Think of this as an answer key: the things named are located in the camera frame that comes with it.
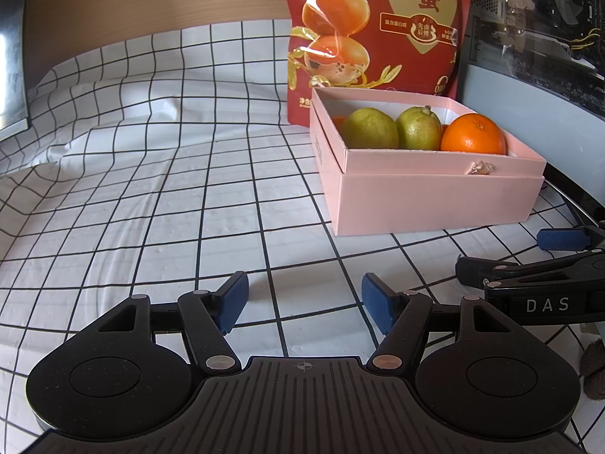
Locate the large orange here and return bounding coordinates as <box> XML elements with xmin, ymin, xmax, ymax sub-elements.
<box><xmin>440</xmin><ymin>113</ymin><xmax>507</xmax><ymax>155</ymax></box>

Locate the green pear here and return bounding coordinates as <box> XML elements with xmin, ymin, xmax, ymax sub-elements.
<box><xmin>396</xmin><ymin>106</ymin><xmax>443</xmax><ymax>151</ymax></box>

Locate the gloved right hand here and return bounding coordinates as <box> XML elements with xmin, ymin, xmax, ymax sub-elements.
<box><xmin>579</xmin><ymin>339</ymin><xmax>605</xmax><ymax>401</ymax></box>

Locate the glass-sided computer case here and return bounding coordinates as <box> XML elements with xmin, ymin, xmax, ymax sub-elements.
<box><xmin>458</xmin><ymin>0</ymin><xmax>604</xmax><ymax>203</ymax></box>

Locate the white grid tablecloth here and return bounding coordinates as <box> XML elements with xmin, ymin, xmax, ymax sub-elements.
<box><xmin>0</xmin><ymin>19</ymin><xmax>605</xmax><ymax>454</ymax></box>

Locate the small tangerine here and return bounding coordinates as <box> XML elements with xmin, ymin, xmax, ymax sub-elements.
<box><xmin>331</xmin><ymin>116</ymin><xmax>346</xmax><ymax>128</ymax></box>

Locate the red snack bag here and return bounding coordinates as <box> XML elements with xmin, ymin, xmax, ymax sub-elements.
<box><xmin>286</xmin><ymin>0</ymin><xmax>471</xmax><ymax>126</ymax></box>

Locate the black television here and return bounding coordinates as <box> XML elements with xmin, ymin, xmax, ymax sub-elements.
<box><xmin>0</xmin><ymin>0</ymin><xmax>29</xmax><ymax>140</ymax></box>

